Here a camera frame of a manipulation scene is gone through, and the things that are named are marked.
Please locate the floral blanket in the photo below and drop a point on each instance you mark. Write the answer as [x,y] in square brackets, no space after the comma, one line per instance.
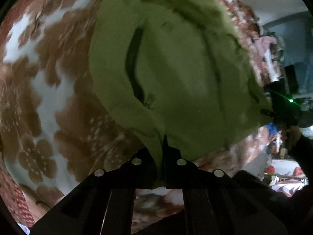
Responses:
[49,90]

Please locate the grey metal bed frame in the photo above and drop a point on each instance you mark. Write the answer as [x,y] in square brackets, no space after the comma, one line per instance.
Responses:
[288,29]

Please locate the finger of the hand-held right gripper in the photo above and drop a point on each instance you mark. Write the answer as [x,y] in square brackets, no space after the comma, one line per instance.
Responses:
[267,112]

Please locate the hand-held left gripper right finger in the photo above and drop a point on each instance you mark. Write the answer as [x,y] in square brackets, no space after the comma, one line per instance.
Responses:
[173,173]

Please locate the person's right hand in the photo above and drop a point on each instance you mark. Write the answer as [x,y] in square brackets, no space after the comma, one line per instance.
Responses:
[292,135]

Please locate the green zip jacket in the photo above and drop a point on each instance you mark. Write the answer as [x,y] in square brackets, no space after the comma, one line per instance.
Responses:
[183,78]

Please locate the white cloth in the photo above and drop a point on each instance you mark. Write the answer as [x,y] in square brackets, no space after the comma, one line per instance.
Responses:
[272,66]

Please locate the person's right forearm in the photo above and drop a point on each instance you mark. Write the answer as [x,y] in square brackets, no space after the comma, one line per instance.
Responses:
[304,149]

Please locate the pink cloth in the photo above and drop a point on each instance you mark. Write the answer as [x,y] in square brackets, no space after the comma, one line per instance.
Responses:
[265,42]

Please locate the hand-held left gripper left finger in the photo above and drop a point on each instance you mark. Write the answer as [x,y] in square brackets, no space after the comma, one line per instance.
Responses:
[146,173]

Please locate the blue cloth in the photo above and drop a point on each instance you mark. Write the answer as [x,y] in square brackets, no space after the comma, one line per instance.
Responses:
[272,128]

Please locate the person's dark clothing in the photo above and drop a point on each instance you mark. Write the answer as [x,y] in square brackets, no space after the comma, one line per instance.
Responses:
[269,208]

